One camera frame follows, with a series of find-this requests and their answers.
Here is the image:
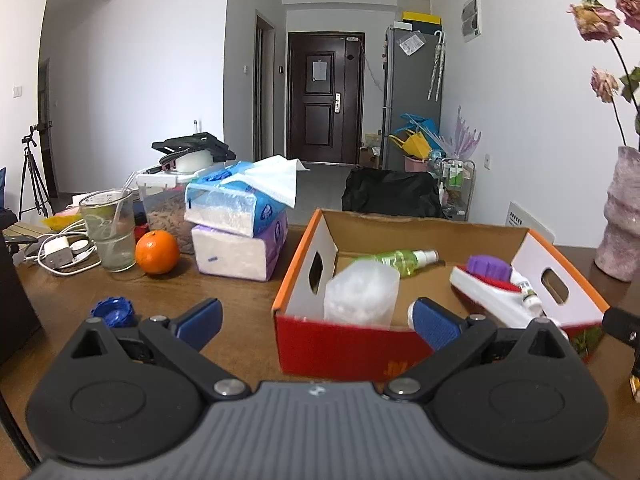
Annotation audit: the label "orange fruit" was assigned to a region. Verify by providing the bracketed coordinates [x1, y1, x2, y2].
[135, 230, 181, 275]

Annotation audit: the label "metal cart with bottles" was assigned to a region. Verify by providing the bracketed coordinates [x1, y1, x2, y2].
[427, 157, 476, 221]

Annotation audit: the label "white folded umbrella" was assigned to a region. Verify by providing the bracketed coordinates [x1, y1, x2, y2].
[426, 30, 447, 102]

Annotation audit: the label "blue bottle cap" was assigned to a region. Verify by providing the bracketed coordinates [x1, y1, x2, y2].
[90, 297, 137, 328]

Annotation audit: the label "dark brown door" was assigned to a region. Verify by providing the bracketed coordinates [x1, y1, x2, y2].
[286, 31, 365, 166]

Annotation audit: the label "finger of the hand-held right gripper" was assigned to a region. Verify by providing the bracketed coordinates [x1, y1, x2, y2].
[602, 307, 640, 347]

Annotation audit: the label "white wall panel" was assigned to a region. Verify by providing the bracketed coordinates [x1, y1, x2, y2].
[461, 0, 483, 43]

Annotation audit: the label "white charger with cables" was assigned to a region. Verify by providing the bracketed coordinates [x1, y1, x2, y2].
[20, 220, 101, 276]

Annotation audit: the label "clear plastic box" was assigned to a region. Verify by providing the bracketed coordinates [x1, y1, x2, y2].
[323, 256, 401, 328]

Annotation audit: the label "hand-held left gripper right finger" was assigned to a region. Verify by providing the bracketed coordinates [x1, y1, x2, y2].
[384, 298, 577, 402]

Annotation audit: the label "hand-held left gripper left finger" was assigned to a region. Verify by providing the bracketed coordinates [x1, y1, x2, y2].
[64, 298, 251, 402]

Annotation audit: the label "black folding stand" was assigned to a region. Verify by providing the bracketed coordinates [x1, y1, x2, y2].
[151, 132, 237, 163]

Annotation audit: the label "clear glass cup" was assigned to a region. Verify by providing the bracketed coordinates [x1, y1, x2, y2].
[79, 188, 137, 273]

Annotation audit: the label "white flat board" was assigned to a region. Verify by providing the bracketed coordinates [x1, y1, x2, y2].
[505, 201, 556, 246]

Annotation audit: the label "white spray bottle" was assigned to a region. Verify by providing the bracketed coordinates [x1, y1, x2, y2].
[510, 267, 543, 313]

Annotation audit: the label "white and red lint brush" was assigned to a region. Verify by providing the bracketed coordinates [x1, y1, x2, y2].
[449, 265, 568, 341]

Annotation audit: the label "grey refrigerator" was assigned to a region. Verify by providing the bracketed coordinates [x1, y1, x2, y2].
[382, 22, 445, 171]

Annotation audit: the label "blue tissue pack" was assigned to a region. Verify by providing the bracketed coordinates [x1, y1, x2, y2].
[185, 156, 311, 237]

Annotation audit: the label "clear food container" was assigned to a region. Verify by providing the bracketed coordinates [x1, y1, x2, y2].
[136, 165, 226, 256]

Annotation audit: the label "purple bottle cap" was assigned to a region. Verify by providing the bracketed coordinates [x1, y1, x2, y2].
[467, 255, 513, 281]

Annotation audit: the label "purple feather decoration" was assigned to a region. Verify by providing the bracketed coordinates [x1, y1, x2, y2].
[440, 105, 483, 161]

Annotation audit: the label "white tissue pack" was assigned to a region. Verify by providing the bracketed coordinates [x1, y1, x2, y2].
[191, 210, 289, 282]

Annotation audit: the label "white round bowl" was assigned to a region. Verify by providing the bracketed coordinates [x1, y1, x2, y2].
[176, 152, 215, 173]

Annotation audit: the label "red cardboard box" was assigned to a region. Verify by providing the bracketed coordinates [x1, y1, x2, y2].
[271, 208, 611, 383]

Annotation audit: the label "black paper bag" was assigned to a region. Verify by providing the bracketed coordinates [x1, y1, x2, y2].
[0, 237, 43, 366]

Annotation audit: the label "blue and yellow plastic items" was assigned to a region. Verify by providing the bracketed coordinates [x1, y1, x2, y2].
[390, 112, 443, 158]

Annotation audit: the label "black tripod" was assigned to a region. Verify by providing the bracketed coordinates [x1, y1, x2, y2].
[18, 122, 54, 221]

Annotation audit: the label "green spray bottle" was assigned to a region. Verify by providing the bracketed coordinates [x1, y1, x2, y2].
[350, 248, 440, 278]

